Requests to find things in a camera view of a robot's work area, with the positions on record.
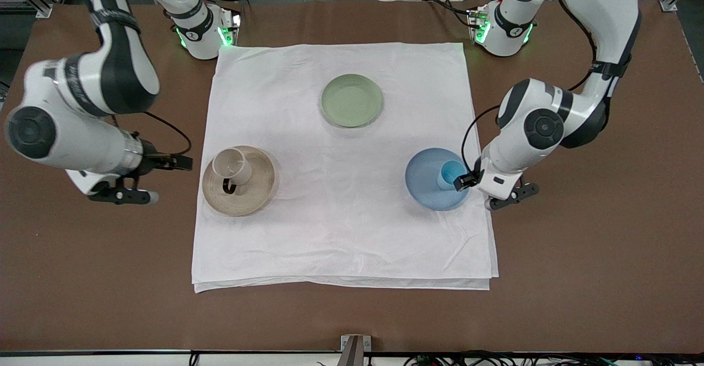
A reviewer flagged white cloth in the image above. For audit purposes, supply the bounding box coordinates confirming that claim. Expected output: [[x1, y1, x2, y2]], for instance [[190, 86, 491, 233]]
[[191, 42, 499, 293]]

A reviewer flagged black table edge bar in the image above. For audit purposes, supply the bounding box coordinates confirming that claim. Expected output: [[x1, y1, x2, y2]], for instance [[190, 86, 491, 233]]
[[0, 349, 704, 357]]

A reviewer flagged blue cup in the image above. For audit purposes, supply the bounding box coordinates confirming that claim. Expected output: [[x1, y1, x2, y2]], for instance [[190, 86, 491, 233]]
[[437, 160, 466, 191]]

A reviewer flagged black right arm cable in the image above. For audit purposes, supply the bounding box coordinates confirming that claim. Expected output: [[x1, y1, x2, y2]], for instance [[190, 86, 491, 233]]
[[110, 111, 193, 156]]

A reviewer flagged green plate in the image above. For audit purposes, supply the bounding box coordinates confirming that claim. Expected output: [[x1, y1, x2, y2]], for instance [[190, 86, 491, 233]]
[[320, 74, 383, 128]]

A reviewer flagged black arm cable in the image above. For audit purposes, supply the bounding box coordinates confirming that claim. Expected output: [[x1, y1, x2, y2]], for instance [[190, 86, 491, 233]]
[[110, 111, 193, 156], [461, 0, 601, 175]]

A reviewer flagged black left base cable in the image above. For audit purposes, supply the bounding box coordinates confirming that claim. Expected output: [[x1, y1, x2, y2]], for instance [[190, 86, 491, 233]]
[[422, 0, 475, 26]]

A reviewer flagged beige plate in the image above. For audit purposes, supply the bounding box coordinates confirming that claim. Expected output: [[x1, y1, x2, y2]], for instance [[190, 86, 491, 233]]
[[202, 145, 277, 217]]

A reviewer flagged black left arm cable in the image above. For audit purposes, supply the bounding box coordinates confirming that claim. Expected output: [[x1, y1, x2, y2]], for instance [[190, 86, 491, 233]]
[[461, 0, 601, 175]]

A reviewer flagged metal table bracket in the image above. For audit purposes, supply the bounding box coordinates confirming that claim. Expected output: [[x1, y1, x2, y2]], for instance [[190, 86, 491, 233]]
[[340, 335, 372, 366]]

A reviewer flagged blue plate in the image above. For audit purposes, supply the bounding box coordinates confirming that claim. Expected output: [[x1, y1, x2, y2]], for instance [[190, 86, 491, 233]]
[[405, 148, 472, 211]]

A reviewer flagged white mug black handle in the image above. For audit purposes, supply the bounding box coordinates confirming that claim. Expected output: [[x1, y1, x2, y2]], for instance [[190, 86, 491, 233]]
[[212, 147, 254, 195]]

